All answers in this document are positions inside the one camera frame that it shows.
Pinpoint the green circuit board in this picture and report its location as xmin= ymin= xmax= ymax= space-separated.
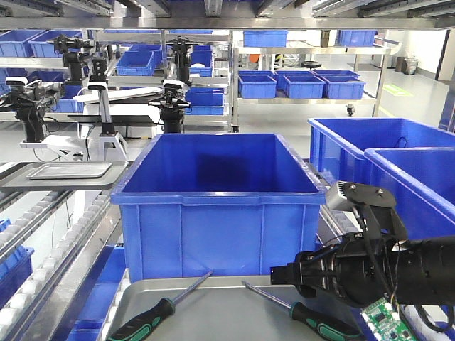
xmin=361 ymin=298 xmax=417 ymax=341

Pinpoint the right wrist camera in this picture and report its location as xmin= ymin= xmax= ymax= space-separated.
xmin=326 ymin=180 xmax=397 ymax=212

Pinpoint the steel tray on shelf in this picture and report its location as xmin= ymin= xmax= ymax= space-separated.
xmin=100 ymin=276 xmax=365 ymax=340

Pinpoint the blue bin behind tray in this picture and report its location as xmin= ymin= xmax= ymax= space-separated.
xmin=111 ymin=134 xmax=325 ymax=282

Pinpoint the distant white robot station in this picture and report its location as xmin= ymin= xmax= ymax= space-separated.
xmin=19 ymin=80 xmax=164 ymax=163

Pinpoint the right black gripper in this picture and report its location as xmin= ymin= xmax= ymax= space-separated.
xmin=270 ymin=232 xmax=395 ymax=308

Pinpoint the far blue bin at right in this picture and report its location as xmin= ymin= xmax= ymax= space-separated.
xmin=308 ymin=117 xmax=454 ymax=184

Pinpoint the distant flat metal tray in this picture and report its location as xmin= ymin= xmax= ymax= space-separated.
xmin=26 ymin=162 xmax=112 ymax=180

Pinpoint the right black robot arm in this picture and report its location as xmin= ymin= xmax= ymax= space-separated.
xmin=270 ymin=232 xmax=454 ymax=308

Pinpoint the green black screwdriver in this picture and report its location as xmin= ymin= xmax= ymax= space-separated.
xmin=242 ymin=281 xmax=366 ymax=341
xmin=107 ymin=271 xmax=213 ymax=341

